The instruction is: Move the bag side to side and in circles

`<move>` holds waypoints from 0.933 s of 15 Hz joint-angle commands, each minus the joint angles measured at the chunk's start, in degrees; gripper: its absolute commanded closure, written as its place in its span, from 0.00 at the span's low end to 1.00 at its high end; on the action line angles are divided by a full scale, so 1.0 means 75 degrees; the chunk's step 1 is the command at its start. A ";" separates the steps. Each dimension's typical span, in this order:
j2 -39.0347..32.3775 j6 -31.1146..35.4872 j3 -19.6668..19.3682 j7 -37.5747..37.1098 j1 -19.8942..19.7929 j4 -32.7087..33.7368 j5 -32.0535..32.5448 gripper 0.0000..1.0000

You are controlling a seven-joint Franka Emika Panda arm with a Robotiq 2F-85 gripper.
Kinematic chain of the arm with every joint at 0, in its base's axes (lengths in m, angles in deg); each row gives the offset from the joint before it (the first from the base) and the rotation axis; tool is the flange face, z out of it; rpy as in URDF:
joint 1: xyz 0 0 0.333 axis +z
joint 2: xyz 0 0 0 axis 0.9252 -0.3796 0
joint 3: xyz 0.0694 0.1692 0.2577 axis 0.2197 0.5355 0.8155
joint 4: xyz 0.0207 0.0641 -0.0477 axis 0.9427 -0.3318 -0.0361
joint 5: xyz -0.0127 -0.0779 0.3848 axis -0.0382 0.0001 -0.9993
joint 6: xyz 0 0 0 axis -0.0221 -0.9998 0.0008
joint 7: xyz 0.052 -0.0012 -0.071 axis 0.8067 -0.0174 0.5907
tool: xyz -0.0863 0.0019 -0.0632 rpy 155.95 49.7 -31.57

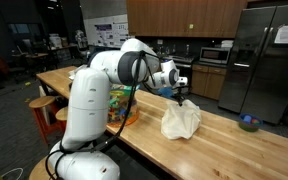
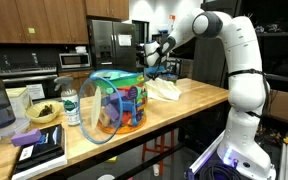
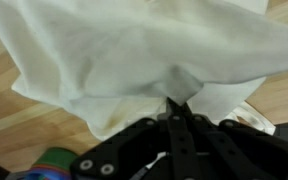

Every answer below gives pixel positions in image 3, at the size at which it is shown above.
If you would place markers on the white cloth tote bag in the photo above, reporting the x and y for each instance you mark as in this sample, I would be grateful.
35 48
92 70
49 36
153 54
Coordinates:
134 50

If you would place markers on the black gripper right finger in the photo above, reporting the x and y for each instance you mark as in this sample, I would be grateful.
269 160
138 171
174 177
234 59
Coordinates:
224 143

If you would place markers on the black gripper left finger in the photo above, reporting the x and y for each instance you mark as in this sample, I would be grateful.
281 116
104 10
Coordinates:
177 143

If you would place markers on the green bowl blue rim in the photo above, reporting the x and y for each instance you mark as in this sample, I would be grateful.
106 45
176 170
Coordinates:
54 158

